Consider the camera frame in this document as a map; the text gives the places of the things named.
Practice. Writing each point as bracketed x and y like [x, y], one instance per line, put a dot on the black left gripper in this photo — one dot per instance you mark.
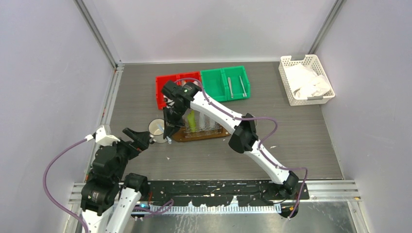
[140, 141]

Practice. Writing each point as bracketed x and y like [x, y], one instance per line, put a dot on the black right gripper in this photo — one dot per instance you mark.
[170, 124]

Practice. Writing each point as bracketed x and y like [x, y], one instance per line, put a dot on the lime green toothpaste tube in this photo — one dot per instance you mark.
[192, 121]

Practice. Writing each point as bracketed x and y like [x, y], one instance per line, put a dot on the brown oval wooden tray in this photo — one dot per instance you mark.
[186, 135]

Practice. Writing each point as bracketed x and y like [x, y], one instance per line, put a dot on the white enamel mug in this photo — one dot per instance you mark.
[155, 133]

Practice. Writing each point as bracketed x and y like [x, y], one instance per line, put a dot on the clear acrylic wooden rack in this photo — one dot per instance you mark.
[186, 124]

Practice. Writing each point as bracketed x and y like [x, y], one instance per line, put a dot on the white toothpaste tube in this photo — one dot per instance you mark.
[202, 121]

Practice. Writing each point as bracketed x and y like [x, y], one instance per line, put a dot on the grey toothpaste tube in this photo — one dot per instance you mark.
[212, 124]

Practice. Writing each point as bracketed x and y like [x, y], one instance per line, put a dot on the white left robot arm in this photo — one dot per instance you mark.
[109, 196]

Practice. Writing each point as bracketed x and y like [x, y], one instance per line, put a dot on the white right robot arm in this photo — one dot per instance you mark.
[242, 128]

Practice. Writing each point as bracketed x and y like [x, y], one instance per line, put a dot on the red plastic bin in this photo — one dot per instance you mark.
[160, 81]
[189, 77]

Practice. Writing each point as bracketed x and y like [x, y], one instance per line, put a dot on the green plastic bin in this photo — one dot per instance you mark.
[234, 73]
[215, 84]

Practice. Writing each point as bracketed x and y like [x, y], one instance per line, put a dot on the white perforated plastic basket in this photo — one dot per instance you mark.
[309, 60]

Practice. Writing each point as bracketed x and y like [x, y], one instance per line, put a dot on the white crumpled cloth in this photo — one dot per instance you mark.
[304, 82]

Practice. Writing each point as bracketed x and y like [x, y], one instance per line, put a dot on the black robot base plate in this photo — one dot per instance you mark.
[214, 193]

